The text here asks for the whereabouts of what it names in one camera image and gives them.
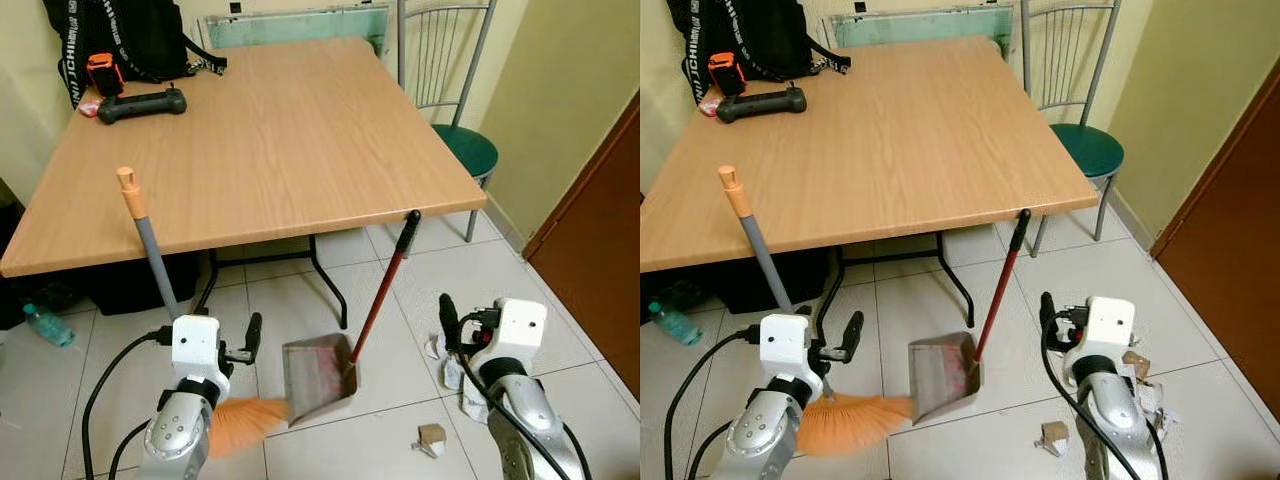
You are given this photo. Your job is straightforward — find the metal dustpan with red handle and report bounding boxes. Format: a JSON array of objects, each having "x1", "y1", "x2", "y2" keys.
[
  {"x1": 282, "y1": 209, "x2": 423, "y2": 428},
  {"x1": 907, "y1": 208, "x2": 1032, "y2": 426}
]

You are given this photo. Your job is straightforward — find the orange broom with grey handle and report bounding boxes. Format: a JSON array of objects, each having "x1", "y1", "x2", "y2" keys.
[
  {"x1": 717, "y1": 165, "x2": 916, "y2": 459},
  {"x1": 115, "y1": 165, "x2": 292, "y2": 461}
]

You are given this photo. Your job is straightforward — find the crumpled white paper scraps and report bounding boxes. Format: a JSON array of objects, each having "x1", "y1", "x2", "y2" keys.
[
  {"x1": 424, "y1": 334, "x2": 502, "y2": 422},
  {"x1": 1118, "y1": 348, "x2": 1179, "y2": 433}
]

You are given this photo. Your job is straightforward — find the black box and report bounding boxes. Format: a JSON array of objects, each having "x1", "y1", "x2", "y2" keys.
[
  {"x1": 85, "y1": 252, "x2": 201, "y2": 317},
  {"x1": 715, "y1": 250, "x2": 831, "y2": 315}
]

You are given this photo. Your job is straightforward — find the brown wooden door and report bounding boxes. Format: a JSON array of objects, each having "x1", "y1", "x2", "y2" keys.
[
  {"x1": 1150, "y1": 60, "x2": 1280, "y2": 421},
  {"x1": 523, "y1": 93, "x2": 641, "y2": 401}
]

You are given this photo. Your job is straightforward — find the green plastic bottle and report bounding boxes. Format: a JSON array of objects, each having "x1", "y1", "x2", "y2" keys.
[
  {"x1": 22, "y1": 302, "x2": 77, "y2": 349},
  {"x1": 648, "y1": 300, "x2": 703, "y2": 347}
]

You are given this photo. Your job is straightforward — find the metal chair with green seat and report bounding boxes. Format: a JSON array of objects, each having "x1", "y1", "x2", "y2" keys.
[
  {"x1": 1020, "y1": 0, "x2": 1126, "y2": 259},
  {"x1": 396, "y1": 0, "x2": 500, "y2": 243}
]

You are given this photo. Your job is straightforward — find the black handheld controller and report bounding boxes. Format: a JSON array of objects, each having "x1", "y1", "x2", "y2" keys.
[
  {"x1": 96, "y1": 86, "x2": 189, "y2": 126},
  {"x1": 715, "y1": 86, "x2": 808, "y2": 125}
]

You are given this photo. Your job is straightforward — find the orange and black battery pack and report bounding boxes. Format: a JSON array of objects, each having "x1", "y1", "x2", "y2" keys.
[
  {"x1": 85, "y1": 53, "x2": 126, "y2": 99},
  {"x1": 707, "y1": 52, "x2": 748, "y2": 98}
]

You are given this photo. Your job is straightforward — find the green framed glass panel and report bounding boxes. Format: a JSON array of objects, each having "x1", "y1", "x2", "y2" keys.
[
  {"x1": 828, "y1": 4, "x2": 1016, "y2": 51},
  {"x1": 203, "y1": 4, "x2": 392, "y2": 53}
]

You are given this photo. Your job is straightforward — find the black backpack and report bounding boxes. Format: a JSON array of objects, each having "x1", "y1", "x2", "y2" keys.
[
  {"x1": 42, "y1": 0, "x2": 228, "y2": 109},
  {"x1": 667, "y1": 0, "x2": 853, "y2": 106}
]

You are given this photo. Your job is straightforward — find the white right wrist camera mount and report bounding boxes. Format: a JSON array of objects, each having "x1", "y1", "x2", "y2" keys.
[
  {"x1": 478, "y1": 296, "x2": 549, "y2": 363},
  {"x1": 1070, "y1": 295, "x2": 1137, "y2": 363}
]

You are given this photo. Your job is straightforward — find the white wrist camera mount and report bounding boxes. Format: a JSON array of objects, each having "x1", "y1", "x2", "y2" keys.
[
  {"x1": 759, "y1": 313, "x2": 812, "y2": 381},
  {"x1": 171, "y1": 314, "x2": 222, "y2": 383},
  {"x1": 478, "y1": 296, "x2": 549, "y2": 363},
  {"x1": 1070, "y1": 295, "x2": 1137, "y2": 363}
]

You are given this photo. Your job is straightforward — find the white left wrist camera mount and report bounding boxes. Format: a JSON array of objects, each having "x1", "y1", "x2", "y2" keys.
[
  {"x1": 171, "y1": 314, "x2": 222, "y2": 383},
  {"x1": 759, "y1": 313, "x2": 812, "y2": 381}
]

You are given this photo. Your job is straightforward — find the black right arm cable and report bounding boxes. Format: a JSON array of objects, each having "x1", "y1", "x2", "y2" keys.
[
  {"x1": 440, "y1": 335, "x2": 593, "y2": 480},
  {"x1": 1038, "y1": 330, "x2": 1173, "y2": 480}
]

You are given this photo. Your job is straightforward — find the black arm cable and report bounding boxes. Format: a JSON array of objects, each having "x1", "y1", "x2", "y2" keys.
[
  {"x1": 80, "y1": 326, "x2": 177, "y2": 480},
  {"x1": 668, "y1": 328, "x2": 763, "y2": 480},
  {"x1": 440, "y1": 335, "x2": 593, "y2": 480},
  {"x1": 1038, "y1": 330, "x2": 1173, "y2": 480}
]

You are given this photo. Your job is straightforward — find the black metal table frame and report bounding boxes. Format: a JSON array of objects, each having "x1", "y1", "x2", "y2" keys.
[
  {"x1": 812, "y1": 230, "x2": 977, "y2": 330},
  {"x1": 190, "y1": 233, "x2": 350, "y2": 331}
]

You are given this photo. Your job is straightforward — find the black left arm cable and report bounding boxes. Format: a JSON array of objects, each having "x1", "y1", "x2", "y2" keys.
[
  {"x1": 668, "y1": 328, "x2": 763, "y2": 480},
  {"x1": 80, "y1": 326, "x2": 177, "y2": 480}
]

